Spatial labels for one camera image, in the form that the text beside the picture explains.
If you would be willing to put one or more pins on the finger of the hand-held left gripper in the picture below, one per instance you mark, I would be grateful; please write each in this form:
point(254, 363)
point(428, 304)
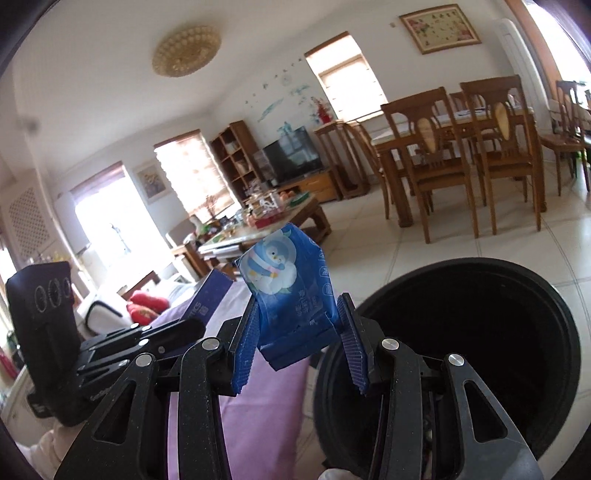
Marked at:
point(115, 367)
point(175, 328)

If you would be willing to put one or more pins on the framed floral wall picture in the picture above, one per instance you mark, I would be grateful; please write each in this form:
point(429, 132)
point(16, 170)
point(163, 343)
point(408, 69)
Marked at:
point(438, 27)

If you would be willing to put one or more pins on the round wall clock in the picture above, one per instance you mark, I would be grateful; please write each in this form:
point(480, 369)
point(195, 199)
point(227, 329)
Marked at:
point(287, 80)

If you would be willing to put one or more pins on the purple cloth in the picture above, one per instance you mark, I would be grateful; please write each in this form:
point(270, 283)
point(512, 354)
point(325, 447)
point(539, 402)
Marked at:
point(272, 415)

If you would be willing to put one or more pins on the white standing air conditioner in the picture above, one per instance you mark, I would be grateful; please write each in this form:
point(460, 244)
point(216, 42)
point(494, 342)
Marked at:
point(521, 64)

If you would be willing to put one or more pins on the wooden television cabinet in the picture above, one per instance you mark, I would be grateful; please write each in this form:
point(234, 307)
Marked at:
point(318, 184)

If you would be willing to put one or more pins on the small framed flower picture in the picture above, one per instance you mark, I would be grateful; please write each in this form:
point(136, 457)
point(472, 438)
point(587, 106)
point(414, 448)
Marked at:
point(151, 183)

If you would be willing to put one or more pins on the black television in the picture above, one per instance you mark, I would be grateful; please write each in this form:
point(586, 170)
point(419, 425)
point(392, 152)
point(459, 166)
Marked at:
point(293, 154)

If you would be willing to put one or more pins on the black trash bin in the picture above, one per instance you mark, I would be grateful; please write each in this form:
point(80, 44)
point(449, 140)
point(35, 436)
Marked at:
point(461, 323)

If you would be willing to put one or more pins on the wooden dining table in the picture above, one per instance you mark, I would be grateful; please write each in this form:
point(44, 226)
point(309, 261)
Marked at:
point(401, 184)

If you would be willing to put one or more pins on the blue penguin snack packet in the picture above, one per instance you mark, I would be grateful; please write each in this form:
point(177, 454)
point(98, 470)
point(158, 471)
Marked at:
point(286, 286)

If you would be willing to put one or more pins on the round golden ceiling lamp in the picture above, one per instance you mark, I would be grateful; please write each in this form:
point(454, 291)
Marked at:
point(187, 50)

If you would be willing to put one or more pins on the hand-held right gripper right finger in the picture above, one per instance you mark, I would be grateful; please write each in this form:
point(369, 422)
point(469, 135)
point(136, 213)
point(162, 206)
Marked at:
point(353, 346)

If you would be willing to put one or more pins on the pile of small household items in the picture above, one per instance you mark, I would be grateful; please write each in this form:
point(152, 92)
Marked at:
point(263, 207)

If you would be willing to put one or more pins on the red hanging decoration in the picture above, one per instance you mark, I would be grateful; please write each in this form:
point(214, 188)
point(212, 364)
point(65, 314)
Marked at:
point(322, 110)

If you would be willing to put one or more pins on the person's left forearm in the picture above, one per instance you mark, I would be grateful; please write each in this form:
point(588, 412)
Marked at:
point(51, 452)

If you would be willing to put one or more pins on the white lattice cabinet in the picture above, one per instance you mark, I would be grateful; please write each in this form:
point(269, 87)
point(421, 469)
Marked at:
point(27, 221)

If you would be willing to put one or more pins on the white chair with black trim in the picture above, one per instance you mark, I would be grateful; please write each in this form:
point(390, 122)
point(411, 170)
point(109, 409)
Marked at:
point(108, 318)

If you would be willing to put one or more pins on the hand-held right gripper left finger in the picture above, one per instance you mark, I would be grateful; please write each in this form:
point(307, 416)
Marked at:
point(244, 350)

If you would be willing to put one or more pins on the wooden bookshelf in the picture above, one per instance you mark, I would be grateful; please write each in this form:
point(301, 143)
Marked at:
point(235, 159)

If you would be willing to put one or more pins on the wooden dining chair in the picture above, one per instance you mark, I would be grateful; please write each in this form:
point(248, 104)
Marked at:
point(456, 99)
point(505, 166)
point(364, 157)
point(438, 180)
point(565, 138)

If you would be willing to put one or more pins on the red cushion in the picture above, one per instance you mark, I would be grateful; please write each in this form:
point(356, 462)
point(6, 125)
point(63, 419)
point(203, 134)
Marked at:
point(147, 307)

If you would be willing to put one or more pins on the tall wooden side stand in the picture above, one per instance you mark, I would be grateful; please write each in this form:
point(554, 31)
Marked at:
point(344, 161)

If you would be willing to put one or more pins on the wooden coffee table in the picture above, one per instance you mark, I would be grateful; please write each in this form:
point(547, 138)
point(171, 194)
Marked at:
point(295, 221)

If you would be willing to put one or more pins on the purple box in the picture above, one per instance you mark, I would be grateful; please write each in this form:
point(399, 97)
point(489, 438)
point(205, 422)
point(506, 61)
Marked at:
point(210, 295)

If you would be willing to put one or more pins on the blue wall decal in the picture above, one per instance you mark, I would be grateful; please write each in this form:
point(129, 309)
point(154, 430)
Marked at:
point(277, 106)

